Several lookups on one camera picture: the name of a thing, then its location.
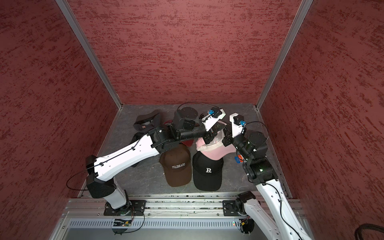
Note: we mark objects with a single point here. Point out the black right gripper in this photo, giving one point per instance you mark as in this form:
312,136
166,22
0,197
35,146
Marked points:
228,135

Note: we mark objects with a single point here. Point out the left rear aluminium corner post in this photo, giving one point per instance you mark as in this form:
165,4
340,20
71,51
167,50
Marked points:
79,33

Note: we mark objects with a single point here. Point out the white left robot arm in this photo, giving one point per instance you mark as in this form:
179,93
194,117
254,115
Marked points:
186,125

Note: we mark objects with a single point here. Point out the aluminium corner post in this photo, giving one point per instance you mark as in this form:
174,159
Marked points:
290,37
79,33

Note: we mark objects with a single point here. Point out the black baseball cap letter R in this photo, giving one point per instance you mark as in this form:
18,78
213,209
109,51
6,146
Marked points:
207,173

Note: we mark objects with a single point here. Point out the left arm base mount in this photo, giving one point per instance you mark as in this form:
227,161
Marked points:
133,208

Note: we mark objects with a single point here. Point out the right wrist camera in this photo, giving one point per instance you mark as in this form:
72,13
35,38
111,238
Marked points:
238,124

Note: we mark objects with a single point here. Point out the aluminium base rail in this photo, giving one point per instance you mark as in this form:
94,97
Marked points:
198,210

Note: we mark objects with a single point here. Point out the black cap under left arm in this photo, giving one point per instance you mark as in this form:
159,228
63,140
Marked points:
135,138

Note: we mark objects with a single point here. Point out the dark red baseball cap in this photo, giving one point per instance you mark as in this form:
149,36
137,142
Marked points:
187,143

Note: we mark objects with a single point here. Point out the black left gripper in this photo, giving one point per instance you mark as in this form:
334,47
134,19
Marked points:
211,132

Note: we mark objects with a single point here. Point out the right rear aluminium corner post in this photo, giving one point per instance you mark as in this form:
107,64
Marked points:
290,37

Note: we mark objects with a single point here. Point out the brown baseball cap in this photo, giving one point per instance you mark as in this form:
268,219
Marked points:
177,166

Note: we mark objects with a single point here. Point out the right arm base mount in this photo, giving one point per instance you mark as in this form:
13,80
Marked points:
234,208

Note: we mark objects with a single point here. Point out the grey baseball cap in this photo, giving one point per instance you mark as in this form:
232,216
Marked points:
145,123

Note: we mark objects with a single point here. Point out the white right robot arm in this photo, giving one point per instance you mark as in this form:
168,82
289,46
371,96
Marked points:
280,223

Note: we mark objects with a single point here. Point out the pink baseball cap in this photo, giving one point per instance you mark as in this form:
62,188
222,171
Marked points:
215,150

